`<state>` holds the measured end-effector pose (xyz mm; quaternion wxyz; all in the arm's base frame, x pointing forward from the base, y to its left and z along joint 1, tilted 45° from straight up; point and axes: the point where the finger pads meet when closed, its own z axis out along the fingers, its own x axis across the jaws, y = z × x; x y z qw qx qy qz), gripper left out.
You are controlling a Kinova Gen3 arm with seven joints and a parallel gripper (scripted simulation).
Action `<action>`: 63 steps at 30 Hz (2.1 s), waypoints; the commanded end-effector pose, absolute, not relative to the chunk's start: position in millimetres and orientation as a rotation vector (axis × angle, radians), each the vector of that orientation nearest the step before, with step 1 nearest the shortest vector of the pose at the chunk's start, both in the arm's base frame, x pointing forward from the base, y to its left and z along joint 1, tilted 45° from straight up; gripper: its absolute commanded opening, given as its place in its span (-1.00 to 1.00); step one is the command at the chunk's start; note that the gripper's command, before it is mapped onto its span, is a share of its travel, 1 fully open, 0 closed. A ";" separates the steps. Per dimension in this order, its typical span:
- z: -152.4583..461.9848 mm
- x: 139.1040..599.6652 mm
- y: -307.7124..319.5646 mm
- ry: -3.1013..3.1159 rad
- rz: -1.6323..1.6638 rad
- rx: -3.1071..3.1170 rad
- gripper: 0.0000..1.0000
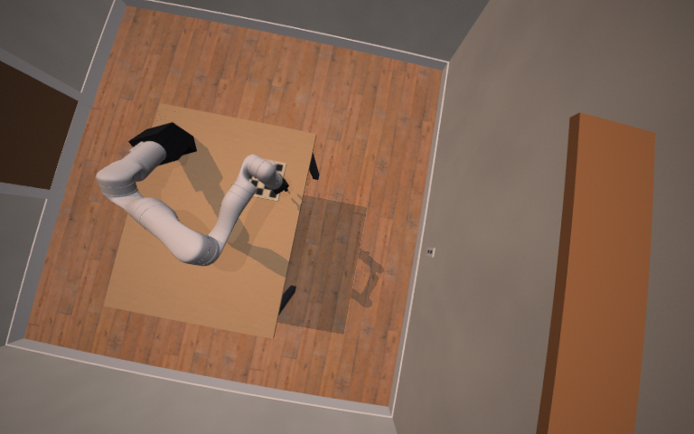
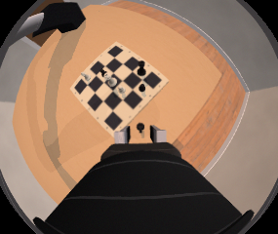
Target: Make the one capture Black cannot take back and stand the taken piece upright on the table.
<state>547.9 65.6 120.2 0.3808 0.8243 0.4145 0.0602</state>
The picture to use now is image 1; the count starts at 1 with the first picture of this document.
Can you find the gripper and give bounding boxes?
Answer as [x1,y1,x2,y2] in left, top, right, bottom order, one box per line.
[266,162,289,194]

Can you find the chessboard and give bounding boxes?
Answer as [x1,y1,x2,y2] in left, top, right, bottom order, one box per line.
[249,159,286,201]

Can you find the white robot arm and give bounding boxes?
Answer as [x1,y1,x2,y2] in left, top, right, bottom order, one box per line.
[96,141,278,266]

